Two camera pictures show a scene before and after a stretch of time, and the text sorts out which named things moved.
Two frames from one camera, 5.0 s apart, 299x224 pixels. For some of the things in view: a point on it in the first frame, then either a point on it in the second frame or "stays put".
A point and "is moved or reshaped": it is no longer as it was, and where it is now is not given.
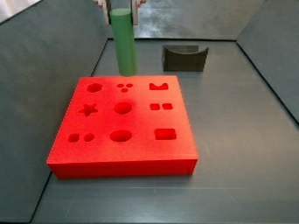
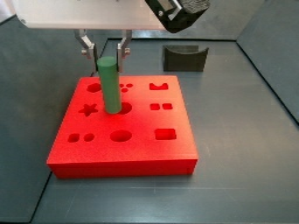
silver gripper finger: [135, 3] → [123, 50]
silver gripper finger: [107, 5] → [88, 47]
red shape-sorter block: [125, 128] stays put
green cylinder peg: [121, 23] is moved or reshaped
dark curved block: [183, 58] stays put
